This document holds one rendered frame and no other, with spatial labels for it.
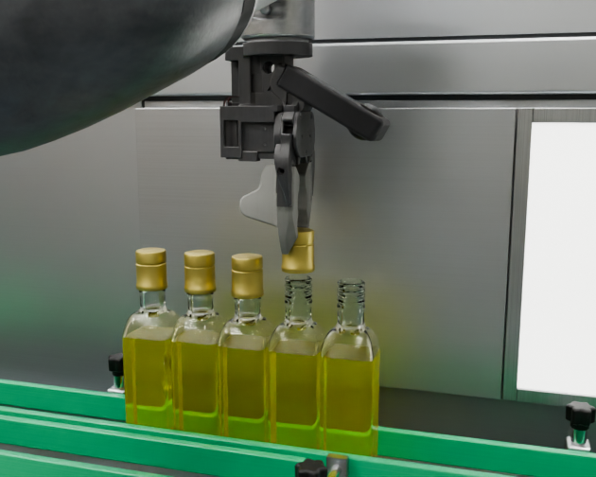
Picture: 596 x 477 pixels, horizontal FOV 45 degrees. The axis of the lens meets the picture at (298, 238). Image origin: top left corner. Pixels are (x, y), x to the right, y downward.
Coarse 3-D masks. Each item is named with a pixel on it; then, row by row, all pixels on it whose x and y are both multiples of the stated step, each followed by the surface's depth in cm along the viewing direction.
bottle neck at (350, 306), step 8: (344, 280) 76; (352, 280) 76; (360, 280) 75; (344, 288) 74; (352, 288) 74; (360, 288) 74; (344, 296) 74; (352, 296) 74; (360, 296) 74; (344, 304) 74; (352, 304) 74; (360, 304) 74; (344, 312) 74; (352, 312) 74; (360, 312) 75; (344, 320) 74; (352, 320) 74; (360, 320) 75; (344, 328) 75; (352, 328) 74
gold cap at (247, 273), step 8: (232, 256) 78; (240, 256) 77; (248, 256) 77; (256, 256) 77; (232, 264) 77; (240, 264) 76; (248, 264) 76; (256, 264) 77; (232, 272) 78; (240, 272) 77; (248, 272) 77; (256, 272) 77; (232, 280) 78; (240, 280) 77; (248, 280) 77; (256, 280) 77; (232, 288) 78; (240, 288) 77; (248, 288) 77; (256, 288) 77; (240, 296) 77; (248, 296) 77; (256, 296) 77
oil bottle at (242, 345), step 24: (240, 336) 77; (264, 336) 77; (240, 360) 77; (264, 360) 77; (240, 384) 78; (264, 384) 77; (240, 408) 78; (264, 408) 78; (240, 432) 79; (264, 432) 78
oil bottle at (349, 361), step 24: (336, 336) 74; (360, 336) 74; (336, 360) 74; (360, 360) 73; (336, 384) 74; (360, 384) 74; (336, 408) 75; (360, 408) 74; (336, 432) 75; (360, 432) 75
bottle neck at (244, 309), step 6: (240, 300) 77; (246, 300) 77; (252, 300) 77; (258, 300) 78; (240, 306) 78; (246, 306) 78; (252, 306) 78; (258, 306) 78; (240, 312) 78; (246, 312) 78; (252, 312) 78; (258, 312) 78; (240, 318) 78; (246, 318) 78; (252, 318) 78
